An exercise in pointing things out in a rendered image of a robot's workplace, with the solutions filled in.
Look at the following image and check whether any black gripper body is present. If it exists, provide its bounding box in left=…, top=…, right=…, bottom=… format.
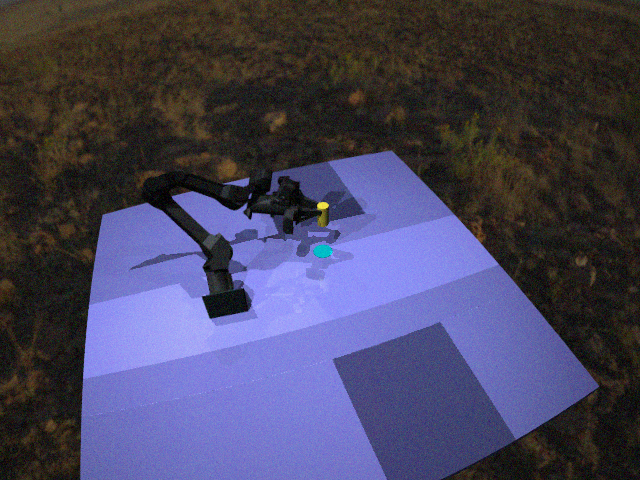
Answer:
left=267, top=182, right=300, bottom=234

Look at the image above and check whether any yellow cylinder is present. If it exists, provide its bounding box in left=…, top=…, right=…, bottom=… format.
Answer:
left=317, top=202, right=329, bottom=227

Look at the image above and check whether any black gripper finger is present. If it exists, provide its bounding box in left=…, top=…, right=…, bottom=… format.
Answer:
left=298, top=189, right=320, bottom=209
left=295, top=203, right=322, bottom=225

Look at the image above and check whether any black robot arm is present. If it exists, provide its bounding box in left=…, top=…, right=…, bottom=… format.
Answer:
left=141, top=168, right=295, bottom=295

